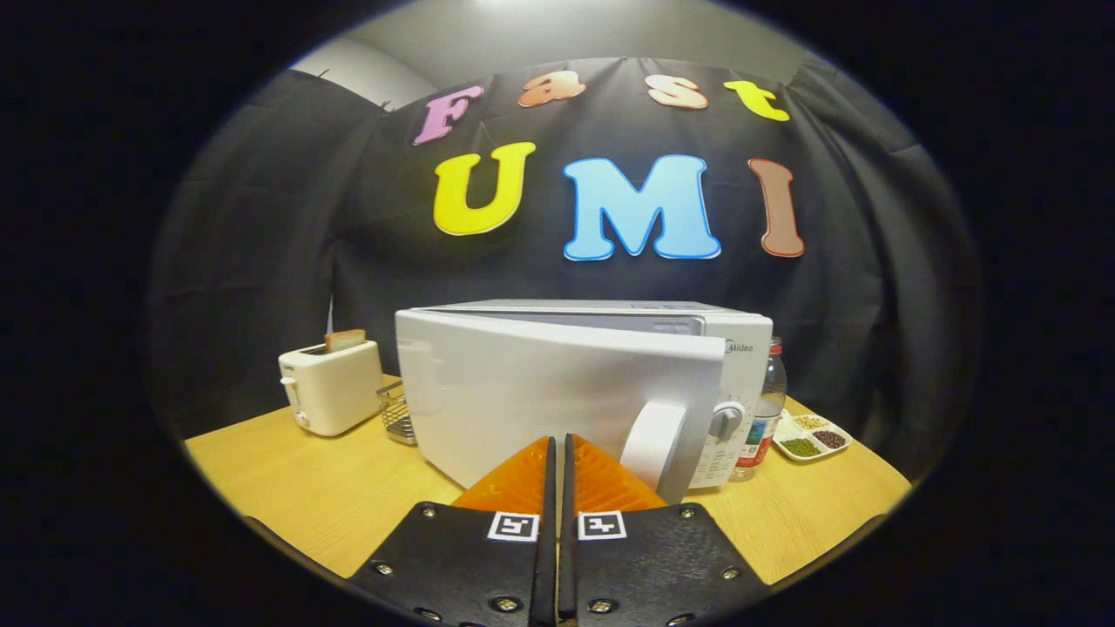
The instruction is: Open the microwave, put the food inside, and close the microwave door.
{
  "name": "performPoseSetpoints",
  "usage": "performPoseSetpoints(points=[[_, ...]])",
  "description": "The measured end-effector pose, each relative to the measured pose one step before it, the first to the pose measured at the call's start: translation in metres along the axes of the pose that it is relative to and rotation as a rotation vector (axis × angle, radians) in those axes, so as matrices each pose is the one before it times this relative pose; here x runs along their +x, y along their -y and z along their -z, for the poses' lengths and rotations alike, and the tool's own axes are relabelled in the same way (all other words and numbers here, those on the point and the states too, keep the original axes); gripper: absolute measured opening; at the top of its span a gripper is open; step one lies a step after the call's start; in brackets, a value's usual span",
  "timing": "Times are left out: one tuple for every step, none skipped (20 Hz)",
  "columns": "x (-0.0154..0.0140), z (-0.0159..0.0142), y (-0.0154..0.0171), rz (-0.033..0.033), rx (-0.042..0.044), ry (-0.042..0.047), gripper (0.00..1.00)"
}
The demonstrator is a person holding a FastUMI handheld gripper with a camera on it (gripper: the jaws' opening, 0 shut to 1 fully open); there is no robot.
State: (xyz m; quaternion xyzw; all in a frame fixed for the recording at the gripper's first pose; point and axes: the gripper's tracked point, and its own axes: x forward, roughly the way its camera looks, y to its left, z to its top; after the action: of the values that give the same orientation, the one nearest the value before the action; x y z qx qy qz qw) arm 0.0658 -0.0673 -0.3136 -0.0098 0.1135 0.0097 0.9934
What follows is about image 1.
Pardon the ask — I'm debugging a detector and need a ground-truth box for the white toaster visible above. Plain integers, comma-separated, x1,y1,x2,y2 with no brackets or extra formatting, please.
278,340,384,437

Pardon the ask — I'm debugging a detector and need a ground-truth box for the white divided bean dish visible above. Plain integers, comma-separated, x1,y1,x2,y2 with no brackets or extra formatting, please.
772,409,853,462

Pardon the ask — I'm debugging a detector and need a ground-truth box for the clear bottle with red label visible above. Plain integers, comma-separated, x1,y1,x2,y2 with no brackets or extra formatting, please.
730,337,788,482

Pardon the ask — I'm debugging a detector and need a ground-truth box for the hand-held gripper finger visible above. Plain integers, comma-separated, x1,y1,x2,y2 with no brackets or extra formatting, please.
347,434,558,627
557,433,772,627

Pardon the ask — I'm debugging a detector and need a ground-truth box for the white microwave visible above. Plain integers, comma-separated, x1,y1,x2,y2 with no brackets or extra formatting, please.
395,300,774,506

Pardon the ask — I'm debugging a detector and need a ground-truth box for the metal wire basket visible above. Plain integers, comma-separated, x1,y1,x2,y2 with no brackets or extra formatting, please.
376,381,418,447

